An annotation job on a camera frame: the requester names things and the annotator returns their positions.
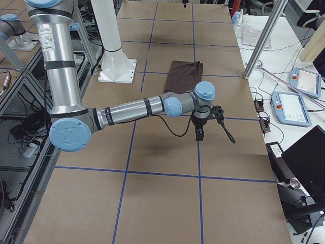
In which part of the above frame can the aluminium frame post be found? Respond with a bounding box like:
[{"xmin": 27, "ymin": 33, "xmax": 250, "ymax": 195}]
[{"xmin": 243, "ymin": 0, "xmax": 288, "ymax": 79}]

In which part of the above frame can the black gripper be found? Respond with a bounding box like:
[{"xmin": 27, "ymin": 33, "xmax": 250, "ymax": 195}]
[{"xmin": 191, "ymin": 111, "xmax": 213, "ymax": 141}]

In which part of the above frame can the upper teach pendant tablet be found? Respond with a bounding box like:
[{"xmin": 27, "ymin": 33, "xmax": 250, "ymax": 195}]
[{"xmin": 289, "ymin": 68, "xmax": 322, "ymax": 99}]

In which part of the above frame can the dark brown t-shirt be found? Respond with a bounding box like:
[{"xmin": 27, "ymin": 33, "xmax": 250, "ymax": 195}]
[{"xmin": 165, "ymin": 60, "xmax": 203, "ymax": 94}]

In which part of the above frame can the red cylinder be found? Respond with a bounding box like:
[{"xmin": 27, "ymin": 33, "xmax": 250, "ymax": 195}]
[{"xmin": 231, "ymin": 0, "xmax": 241, "ymax": 16}]

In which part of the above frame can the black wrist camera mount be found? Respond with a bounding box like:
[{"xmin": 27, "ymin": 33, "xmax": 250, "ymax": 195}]
[{"xmin": 212, "ymin": 105, "xmax": 224, "ymax": 124}]

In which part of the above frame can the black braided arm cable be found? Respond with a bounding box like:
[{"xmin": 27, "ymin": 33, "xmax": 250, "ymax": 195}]
[{"xmin": 152, "ymin": 111, "xmax": 236, "ymax": 144}]

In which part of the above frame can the clear plastic bag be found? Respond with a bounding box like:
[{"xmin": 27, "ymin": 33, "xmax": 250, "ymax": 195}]
[{"xmin": 242, "ymin": 25, "xmax": 263, "ymax": 47}]

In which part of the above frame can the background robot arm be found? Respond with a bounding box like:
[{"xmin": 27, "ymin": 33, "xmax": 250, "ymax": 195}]
[{"xmin": 1, "ymin": 14, "xmax": 39, "ymax": 51}]

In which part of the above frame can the black box with label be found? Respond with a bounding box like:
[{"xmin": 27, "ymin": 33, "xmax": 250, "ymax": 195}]
[{"xmin": 266, "ymin": 142, "xmax": 294, "ymax": 182}]

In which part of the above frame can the reacher grabber stick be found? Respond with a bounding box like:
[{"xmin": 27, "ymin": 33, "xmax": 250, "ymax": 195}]
[{"xmin": 255, "ymin": 60, "xmax": 325, "ymax": 105}]

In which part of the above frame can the black monitor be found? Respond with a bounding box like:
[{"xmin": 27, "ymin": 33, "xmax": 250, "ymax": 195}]
[{"xmin": 282, "ymin": 125, "xmax": 324, "ymax": 202}]

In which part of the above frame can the lower teach pendant tablet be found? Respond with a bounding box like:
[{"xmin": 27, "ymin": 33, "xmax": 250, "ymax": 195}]
[{"xmin": 272, "ymin": 91, "xmax": 312, "ymax": 127}]

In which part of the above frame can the teach pendant tablet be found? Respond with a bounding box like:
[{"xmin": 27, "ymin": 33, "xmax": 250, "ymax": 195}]
[
  {"xmin": 272, "ymin": 91, "xmax": 312, "ymax": 127},
  {"xmin": 289, "ymin": 68, "xmax": 322, "ymax": 99}
]

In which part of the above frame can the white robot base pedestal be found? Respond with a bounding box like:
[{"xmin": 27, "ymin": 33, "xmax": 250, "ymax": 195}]
[{"xmin": 91, "ymin": 0, "xmax": 137, "ymax": 84}]

